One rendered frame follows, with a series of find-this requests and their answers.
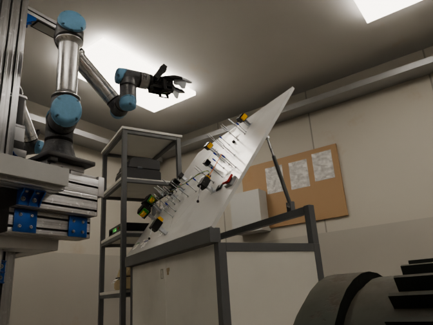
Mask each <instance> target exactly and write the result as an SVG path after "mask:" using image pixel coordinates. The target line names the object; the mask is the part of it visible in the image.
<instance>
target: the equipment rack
mask: <svg viewBox="0 0 433 325"><path fill-rule="evenodd" d="M181 138H182V135H178V134H173V133H165V132H157V131H153V130H145V129H140V128H132V127H127V126H122V127H121V128H120V129H119V131H118V132H117V133H116V134H115V135H114V136H113V138H112V139H111V141H110V142H109V143H108V144H107V145H106V146H105V148H104V149H103V150H102V152H101V154H102V178H104V197H102V198H101V236H100V259H99V303H98V325H103V318H104V299H111V298H120V299H119V325H126V297H130V290H127V289H126V268H125V257H126V248H132V247H133V246H134V245H135V243H136V242H137V241H138V239H139V237H140V236H141V235H142V233H143V231H126V224H127V201H135V202H142V201H143V200H144V199H145V197H146V196H148V195H149V194H152V195H154V194H155V195H156V196H157V197H159V198H160V192H158V191H159V190H160V191H161V193H162V190H161V189H160V188H162V189H163V187H164V189H165V190H166V191H165V190H164V189H163V190H164V192H163V194H166V193H165V192H167V191H168V190H173V188H172V187H170V186H169V185H168V184H166V183H165V182H164V181H161V180H153V179H139V178H132V177H127V159H132V158H135V157H143V158H148V159H154V160H157V159H158V158H159V157H161V156H162V155H163V154H165V153H166V152H167V151H168V150H169V149H170V148H172V147H173V146H174V145H175V151H176V171H177V180H178V175H179V173H181V172H182V159H181V142H180V139H181ZM108 157H116V158H121V177H120V178H119V179H118V180H117V181H116V182H115V183H113V184H112V185H111V186H110V187H109V188H108V189H106V188H107V162H108ZM157 185H158V186H159V187H160V188H159V187H158V186H157ZM154 187H155V188H156V189H157V190H158V191H157V190H156V189H155V188H154ZM165 187H166V188H167V189H168V190H167V189H166V188H165ZM109 196H112V197H109ZM129 197H132V198H129ZM139 198H142V199H139ZM159 198H157V199H159ZM106 200H114V201H120V231H119V232H117V233H115V234H114V235H112V236H110V237H108V238H107V239H106ZM105 248H120V290H115V291H107V292H104V267H105Z"/></svg>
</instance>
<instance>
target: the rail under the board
mask: <svg viewBox="0 0 433 325"><path fill-rule="evenodd" d="M218 242H221V240H220V228H210V227H209V228H206V229H204V230H200V231H198V232H195V233H192V234H189V235H187V236H184V237H181V238H179V239H175V240H173V241H170V242H167V243H164V244H161V245H159V246H156V247H153V248H150V249H148V250H144V251H142V252H139V253H136V254H134V255H130V256H128V257H125V268H126V267H134V266H138V265H141V264H145V263H148V262H153V261H157V260H159V259H163V258H166V257H170V256H174V255H178V254H180V253H184V252H187V251H191V250H195V249H199V248H203V247H205V246H209V245H212V244H214V243H218Z"/></svg>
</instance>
